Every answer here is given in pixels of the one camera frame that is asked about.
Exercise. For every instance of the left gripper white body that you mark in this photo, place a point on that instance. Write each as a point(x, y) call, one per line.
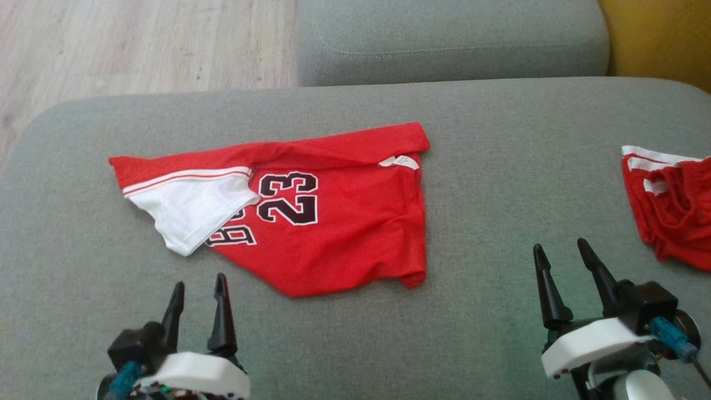
point(200, 375)

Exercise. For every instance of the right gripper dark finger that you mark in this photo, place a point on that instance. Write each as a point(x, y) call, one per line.
point(552, 300)
point(602, 278)

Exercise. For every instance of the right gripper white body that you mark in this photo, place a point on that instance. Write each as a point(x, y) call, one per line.
point(589, 344)

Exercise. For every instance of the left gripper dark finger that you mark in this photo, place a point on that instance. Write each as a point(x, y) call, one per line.
point(173, 316)
point(222, 322)

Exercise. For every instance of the red shorts with white stripe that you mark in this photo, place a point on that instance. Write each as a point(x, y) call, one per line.
point(677, 211)

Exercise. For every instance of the red number 23 jersey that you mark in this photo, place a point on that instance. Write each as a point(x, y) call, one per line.
point(355, 222)

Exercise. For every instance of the large grey sofa seat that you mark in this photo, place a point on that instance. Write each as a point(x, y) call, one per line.
point(472, 222)

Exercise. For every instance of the yellow sofa backrest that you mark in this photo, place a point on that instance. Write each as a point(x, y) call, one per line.
point(661, 33)

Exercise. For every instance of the grey sofa seat cushion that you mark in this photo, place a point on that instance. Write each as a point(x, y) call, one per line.
point(444, 39)

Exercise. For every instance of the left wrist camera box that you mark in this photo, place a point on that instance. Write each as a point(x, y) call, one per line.
point(136, 344)

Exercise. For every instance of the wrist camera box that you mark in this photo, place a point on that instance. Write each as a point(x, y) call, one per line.
point(136, 344)
point(647, 305)

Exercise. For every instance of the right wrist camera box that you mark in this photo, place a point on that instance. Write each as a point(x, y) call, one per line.
point(647, 305)

